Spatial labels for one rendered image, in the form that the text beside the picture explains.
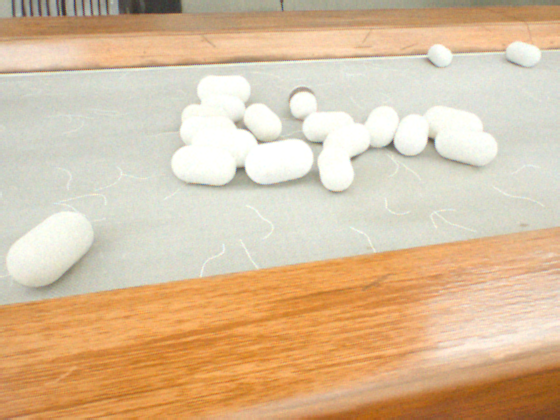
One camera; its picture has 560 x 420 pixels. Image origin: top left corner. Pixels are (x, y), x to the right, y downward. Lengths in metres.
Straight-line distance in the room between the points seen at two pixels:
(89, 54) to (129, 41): 0.04
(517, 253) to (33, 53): 0.40
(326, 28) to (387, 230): 0.30
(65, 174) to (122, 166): 0.03
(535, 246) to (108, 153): 0.23
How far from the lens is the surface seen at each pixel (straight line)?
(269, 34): 0.45
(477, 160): 0.27
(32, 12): 0.62
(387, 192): 0.23
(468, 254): 0.16
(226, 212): 0.21
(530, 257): 0.17
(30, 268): 0.18
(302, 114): 0.30
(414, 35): 0.50
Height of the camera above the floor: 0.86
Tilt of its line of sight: 35 degrees down
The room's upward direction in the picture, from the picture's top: 2 degrees clockwise
